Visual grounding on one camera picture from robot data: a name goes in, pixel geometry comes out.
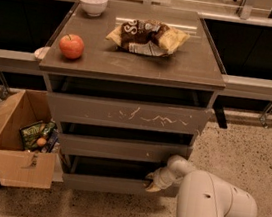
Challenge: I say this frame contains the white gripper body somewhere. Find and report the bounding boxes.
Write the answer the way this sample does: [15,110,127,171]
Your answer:
[152,166,183,189]

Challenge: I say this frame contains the grey bottom drawer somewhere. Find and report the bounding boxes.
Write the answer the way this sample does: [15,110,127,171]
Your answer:
[63,156,178,198]

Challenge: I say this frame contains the grey drawer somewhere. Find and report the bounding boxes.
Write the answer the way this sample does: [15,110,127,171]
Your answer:
[48,92,211,135]
[63,156,178,198]
[58,133,193,163]

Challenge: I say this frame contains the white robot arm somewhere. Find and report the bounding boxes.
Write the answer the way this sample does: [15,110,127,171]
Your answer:
[146,155,258,217]

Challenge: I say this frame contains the grey middle drawer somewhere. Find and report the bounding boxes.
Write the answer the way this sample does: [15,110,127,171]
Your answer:
[58,133,193,163]

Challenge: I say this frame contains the grey top drawer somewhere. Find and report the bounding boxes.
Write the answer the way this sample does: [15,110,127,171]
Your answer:
[48,92,211,135]

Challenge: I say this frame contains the grey drawer cabinet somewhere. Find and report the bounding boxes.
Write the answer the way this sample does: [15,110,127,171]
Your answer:
[22,0,237,206]

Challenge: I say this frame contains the blue snack packet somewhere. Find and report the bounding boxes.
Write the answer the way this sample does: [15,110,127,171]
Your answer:
[41,129,59,153]

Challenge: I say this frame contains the small orange fruit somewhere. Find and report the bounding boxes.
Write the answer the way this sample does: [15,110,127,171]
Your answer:
[36,138,47,147]

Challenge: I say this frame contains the green snack bag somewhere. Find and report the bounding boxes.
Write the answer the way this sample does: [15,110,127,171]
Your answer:
[20,120,56,151]

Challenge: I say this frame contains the cardboard box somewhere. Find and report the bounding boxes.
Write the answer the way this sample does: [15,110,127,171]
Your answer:
[0,90,56,189]

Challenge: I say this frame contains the brown chip bag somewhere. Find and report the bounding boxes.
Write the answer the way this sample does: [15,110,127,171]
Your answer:
[106,19,190,57]

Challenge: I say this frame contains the red apple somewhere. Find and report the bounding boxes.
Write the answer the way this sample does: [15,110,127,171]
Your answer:
[59,34,84,59]

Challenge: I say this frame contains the white bowl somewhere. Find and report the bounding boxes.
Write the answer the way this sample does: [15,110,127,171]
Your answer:
[79,0,108,17]

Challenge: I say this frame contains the grey metal bench rail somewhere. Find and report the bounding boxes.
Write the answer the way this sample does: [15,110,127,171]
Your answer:
[0,49,272,101]

